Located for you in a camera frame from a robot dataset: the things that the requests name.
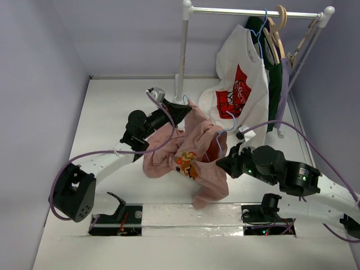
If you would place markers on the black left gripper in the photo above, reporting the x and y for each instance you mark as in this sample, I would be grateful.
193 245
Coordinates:
177 112

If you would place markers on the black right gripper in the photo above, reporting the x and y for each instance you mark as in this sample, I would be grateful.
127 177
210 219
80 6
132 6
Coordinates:
234 165

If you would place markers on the light blue wire hanger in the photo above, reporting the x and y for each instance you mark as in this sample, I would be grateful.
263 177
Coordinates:
224 131

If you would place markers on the pink t shirt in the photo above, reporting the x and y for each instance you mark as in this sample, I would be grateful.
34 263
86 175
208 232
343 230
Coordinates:
193 153

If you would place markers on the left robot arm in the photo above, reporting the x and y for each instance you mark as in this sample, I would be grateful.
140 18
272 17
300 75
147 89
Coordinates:
72 194

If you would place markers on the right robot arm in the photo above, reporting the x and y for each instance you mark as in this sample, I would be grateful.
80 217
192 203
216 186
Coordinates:
305 193

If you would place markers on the white Coca-Cola t shirt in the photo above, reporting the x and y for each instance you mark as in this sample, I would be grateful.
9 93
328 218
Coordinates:
242 95

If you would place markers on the lilac t shirt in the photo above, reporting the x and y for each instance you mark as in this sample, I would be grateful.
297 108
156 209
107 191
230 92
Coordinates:
285 77

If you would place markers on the dark green t shirt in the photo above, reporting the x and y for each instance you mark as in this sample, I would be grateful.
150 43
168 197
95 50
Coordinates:
276 67

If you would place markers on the wooden clip hanger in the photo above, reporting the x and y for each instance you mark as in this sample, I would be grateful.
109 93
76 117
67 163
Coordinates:
292 57

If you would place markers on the white clothes rack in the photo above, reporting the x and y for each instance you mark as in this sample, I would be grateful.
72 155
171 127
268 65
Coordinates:
321 18

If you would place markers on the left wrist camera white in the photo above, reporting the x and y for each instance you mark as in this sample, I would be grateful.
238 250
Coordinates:
157 94

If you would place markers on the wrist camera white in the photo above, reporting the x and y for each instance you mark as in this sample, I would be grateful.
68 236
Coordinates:
157 94
245 137

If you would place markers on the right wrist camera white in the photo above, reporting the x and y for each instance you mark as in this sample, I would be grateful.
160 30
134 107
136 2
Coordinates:
245 137

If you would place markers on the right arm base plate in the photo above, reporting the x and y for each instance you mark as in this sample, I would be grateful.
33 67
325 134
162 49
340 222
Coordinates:
262 219

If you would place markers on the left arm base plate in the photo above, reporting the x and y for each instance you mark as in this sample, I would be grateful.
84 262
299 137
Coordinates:
125 221

